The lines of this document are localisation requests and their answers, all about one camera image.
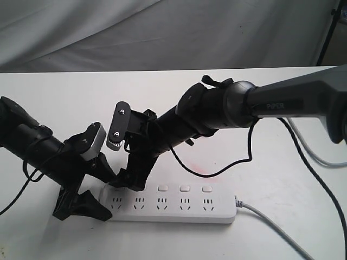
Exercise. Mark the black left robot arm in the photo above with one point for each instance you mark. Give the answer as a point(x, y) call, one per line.
point(29, 140)

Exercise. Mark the white five-outlet power strip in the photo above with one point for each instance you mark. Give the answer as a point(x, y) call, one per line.
point(207, 203)

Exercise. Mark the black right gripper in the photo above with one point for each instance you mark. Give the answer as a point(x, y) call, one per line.
point(139, 144)

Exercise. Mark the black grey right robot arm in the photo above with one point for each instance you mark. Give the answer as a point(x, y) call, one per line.
point(209, 106)

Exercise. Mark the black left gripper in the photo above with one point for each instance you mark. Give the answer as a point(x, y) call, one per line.
point(71, 170)

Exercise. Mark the black tripod stand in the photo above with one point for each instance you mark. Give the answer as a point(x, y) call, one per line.
point(335, 16)

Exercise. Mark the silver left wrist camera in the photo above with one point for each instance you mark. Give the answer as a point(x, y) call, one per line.
point(96, 143)

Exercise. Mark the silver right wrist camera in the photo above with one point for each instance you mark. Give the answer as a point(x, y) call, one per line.
point(119, 125)

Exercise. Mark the grey backdrop cloth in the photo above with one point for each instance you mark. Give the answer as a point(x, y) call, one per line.
point(101, 36)

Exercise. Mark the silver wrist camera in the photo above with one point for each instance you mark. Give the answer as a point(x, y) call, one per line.
point(96, 143)
point(119, 125)

